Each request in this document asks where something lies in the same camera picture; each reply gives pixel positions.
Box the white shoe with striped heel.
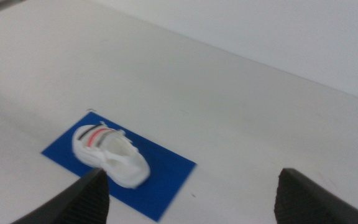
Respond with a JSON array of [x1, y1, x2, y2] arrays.
[[71, 121, 151, 190]]

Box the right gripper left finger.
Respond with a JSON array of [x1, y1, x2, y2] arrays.
[[11, 167, 110, 224]]

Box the blue rectangular mat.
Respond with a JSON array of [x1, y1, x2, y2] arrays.
[[40, 111, 197, 223]]

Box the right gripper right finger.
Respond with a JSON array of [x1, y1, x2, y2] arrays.
[[273, 167, 358, 224]]

